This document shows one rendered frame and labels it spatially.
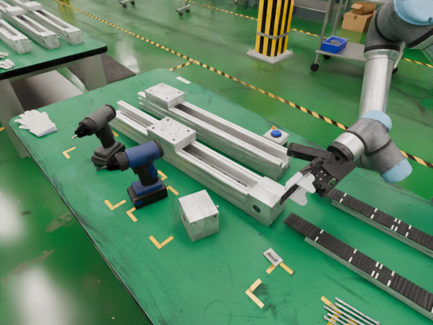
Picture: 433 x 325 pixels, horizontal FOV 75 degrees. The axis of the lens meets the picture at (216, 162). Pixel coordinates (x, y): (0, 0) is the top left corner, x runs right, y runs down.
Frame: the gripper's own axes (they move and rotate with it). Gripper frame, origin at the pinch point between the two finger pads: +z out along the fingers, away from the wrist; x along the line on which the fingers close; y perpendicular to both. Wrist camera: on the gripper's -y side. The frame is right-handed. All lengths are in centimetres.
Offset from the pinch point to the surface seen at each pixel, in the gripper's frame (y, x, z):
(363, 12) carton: -180, 305, -398
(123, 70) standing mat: -276, 204, -17
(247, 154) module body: -23.5, 27.4, -8.9
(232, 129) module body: -37, 31, -13
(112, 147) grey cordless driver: -58, 21, 29
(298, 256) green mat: 14.2, 16.2, 4.4
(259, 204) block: -4.0, 14.1, 3.0
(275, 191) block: -4.0, 14.7, -3.7
